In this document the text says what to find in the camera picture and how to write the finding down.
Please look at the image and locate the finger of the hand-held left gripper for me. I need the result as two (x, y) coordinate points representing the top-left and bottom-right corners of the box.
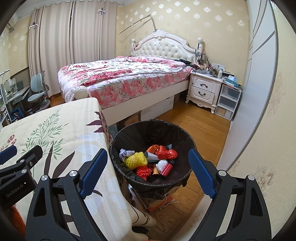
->
(0, 145), (43, 180)
(0, 146), (18, 166)

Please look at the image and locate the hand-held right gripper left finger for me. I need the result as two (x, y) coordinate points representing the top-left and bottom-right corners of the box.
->
(25, 148), (109, 241)

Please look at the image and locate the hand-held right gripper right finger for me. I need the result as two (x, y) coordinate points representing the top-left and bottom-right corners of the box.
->
(188, 149), (266, 241)

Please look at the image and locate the red bottle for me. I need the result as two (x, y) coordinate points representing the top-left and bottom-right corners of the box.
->
(161, 160), (175, 177)

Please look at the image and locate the light purple cloth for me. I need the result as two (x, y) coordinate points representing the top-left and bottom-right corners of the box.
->
(119, 149), (135, 161)

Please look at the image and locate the red plastic bag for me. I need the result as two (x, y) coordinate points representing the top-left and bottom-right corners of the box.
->
(157, 146), (178, 160)

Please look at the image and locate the white plastic bag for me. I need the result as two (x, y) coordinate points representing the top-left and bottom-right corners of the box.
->
(155, 160), (169, 172)

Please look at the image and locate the yellow foam fruit net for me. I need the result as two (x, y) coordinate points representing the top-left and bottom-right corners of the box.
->
(124, 152), (148, 168)

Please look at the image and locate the red foam fruit net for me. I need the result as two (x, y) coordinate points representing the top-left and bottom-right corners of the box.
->
(134, 165), (153, 180)

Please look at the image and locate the white tube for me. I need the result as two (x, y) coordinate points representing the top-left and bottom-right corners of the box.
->
(144, 152), (160, 162)

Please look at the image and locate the black trash bin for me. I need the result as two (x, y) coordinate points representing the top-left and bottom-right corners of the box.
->
(110, 120), (196, 193)

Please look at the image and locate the orange cloth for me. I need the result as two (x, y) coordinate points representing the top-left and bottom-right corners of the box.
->
(9, 205), (26, 234)

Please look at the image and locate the cardboard box with orange print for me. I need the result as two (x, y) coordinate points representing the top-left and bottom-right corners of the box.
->
(128, 183), (176, 212)

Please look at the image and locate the blue-grey desk chair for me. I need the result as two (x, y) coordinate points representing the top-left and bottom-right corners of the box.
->
(27, 70), (51, 109)

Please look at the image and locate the grey study desk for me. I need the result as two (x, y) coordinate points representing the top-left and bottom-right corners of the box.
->
(3, 83), (31, 109)

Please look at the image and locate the brown cardboard box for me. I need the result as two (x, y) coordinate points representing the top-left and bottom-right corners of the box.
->
(125, 111), (142, 126)

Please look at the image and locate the plastic drawer unit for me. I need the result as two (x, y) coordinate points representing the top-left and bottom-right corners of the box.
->
(214, 85), (242, 121)

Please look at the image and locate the white storage box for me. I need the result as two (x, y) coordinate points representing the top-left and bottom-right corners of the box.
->
(141, 95), (175, 120)

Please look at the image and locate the white nightstand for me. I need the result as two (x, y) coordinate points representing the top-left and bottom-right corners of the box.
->
(186, 72), (223, 114)

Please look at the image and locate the white wardrobe door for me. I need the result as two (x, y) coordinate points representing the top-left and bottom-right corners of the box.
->
(216, 0), (278, 171)

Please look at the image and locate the pink floral quilt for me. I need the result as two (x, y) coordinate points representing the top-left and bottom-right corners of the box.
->
(57, 56), (193, 103)

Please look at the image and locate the cluster of toiletry bottles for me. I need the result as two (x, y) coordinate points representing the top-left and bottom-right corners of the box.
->
(195, 59), (226, 77)

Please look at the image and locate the beige curtain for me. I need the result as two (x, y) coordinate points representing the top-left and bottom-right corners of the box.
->
(28, 1), (74, 96)
(69, 0), (118, 64)

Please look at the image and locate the white air conditioner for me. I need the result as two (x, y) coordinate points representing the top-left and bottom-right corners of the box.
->
(7, 14), (18, 29)

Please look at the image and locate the white bed with tufted headboard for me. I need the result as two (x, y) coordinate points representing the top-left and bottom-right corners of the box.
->
(57, 30), (204, 127)

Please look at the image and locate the thin rod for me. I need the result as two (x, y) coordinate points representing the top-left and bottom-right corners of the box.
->
(118, 15), (158, 36)

